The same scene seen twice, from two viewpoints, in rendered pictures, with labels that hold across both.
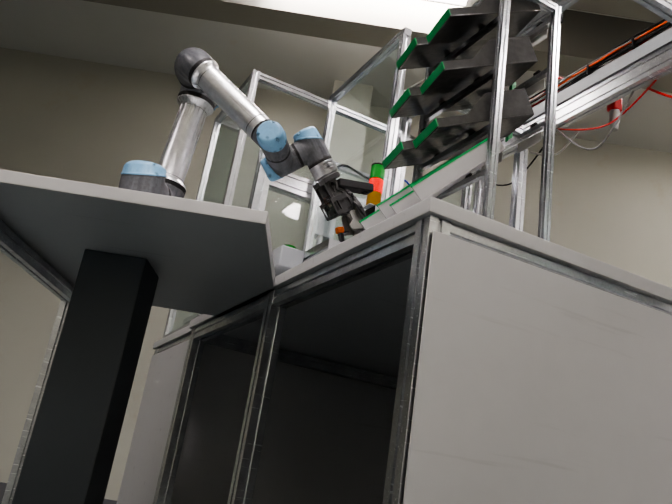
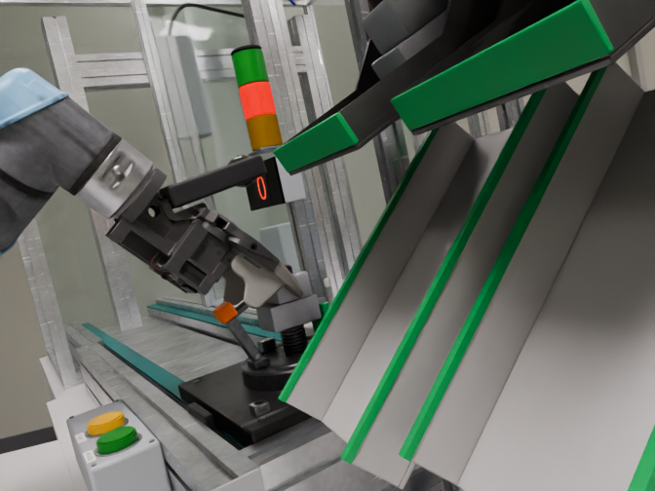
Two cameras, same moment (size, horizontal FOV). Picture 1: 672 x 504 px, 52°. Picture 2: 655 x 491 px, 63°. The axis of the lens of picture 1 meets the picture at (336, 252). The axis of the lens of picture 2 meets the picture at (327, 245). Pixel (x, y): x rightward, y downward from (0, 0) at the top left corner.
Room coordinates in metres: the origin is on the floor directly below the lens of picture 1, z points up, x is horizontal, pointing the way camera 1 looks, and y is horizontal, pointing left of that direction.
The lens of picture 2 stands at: (1.27, -0.07, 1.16)
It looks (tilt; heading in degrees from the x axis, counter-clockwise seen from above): 5 degrees down; 354
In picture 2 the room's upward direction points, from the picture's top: 12 degrees counter-clockwise
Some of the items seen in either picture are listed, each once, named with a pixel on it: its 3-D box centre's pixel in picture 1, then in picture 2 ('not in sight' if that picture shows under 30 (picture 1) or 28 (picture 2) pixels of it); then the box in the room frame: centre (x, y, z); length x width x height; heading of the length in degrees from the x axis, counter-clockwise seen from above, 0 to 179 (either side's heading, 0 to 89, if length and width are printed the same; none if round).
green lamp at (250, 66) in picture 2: (377, 173); (250, 69); (2.13, -0.10, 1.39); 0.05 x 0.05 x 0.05
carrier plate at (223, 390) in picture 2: not in sight; (302, 374); (1.91, -0.07, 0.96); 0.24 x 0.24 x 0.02; 25
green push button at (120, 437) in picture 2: not in sight; (118, 443); (1.83, 0.13, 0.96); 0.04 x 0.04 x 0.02
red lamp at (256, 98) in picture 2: (375, 187); (257, 101); (2.13, -0.10, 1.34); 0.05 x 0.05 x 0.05
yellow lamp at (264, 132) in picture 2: (373, 200); (264, 132); (2.13, -0.10, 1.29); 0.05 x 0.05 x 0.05
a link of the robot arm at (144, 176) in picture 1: (142, 186); not in sight; (1.77, 0.55, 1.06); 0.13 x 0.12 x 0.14; 170
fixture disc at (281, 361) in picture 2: not in sight; (298, 359); (1.91, -0.07, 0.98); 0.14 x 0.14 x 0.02
